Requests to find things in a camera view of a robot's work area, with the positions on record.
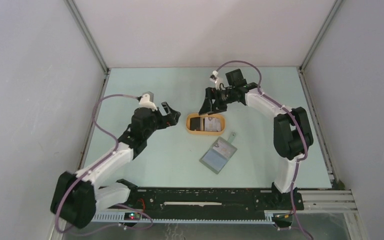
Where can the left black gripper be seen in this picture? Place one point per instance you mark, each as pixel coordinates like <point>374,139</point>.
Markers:
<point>164,122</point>

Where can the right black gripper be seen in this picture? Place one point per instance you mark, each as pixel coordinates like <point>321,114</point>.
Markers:
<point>212,93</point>

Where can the white printed credit card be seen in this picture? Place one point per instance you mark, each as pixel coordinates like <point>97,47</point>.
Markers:
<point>224,148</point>

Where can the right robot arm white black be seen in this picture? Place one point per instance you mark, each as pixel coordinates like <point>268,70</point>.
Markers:
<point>292,134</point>

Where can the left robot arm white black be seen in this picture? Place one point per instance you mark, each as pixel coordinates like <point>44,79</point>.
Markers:
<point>79,196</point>

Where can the stack of cards in tray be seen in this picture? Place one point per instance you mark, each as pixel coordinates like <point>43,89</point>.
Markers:
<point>212,124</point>

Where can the black card in tray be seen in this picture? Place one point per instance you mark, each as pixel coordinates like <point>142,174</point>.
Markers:
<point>195,123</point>

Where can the orange oval tray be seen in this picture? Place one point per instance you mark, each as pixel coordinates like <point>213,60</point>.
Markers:
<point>202,132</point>

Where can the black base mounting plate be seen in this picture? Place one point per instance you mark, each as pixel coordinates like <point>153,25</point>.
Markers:
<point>218,204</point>

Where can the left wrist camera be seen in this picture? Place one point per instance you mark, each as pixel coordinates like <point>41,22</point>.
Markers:
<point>147,101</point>

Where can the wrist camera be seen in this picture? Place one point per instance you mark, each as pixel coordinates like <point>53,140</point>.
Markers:
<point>216,80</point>
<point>147,101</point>

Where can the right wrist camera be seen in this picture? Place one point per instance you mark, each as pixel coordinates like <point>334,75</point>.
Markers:
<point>216,80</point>

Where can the aluminium frame rail front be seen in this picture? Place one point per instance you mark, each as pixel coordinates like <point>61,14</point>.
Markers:
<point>315,201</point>

